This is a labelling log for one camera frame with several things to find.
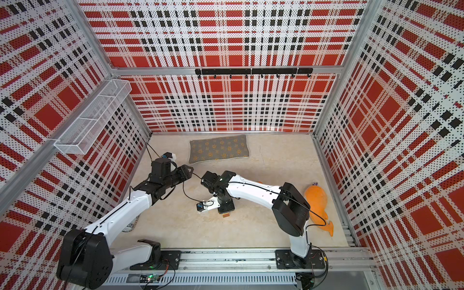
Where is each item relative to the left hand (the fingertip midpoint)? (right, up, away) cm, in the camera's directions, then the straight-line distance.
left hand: (193, 170), depth 86 cm
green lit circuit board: (-12, -41, -17) cm, 46 cm away
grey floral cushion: (+11, +11, +21) cm, 26 cm away
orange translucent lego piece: (+16, -21, -2) cm, 27 cm away
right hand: (+18, -15, -4) cm, 23 cm away
